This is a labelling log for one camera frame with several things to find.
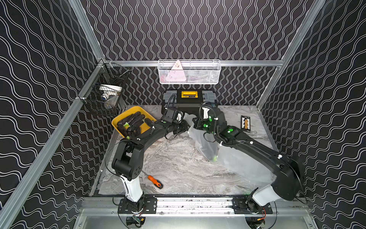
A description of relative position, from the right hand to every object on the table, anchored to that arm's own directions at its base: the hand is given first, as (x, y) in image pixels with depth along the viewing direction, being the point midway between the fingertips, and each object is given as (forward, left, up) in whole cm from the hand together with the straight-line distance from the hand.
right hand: (192, 118), depth 79 cm
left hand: (+3, +1, -10) cm, 11 cm away
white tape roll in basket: (+12, +48, +10) cm, 50 cm away
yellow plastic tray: (+16, +43, -22) cm, 51 cm away
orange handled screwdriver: (-27, +20, -24) cm, 41 cm away
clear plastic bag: (-14, -34, -29) cm, 47 cm away
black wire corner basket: (+33, +56, +8) cm, 66 cm away
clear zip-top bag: (-7, -9, -15) cm, 19 cm away
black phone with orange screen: (+17, -41, -24) cm, 51 cm away
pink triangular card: (+29, +9, +10) cm, 32 cm away
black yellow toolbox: (+24, +2, -9) cm, 26 cm away
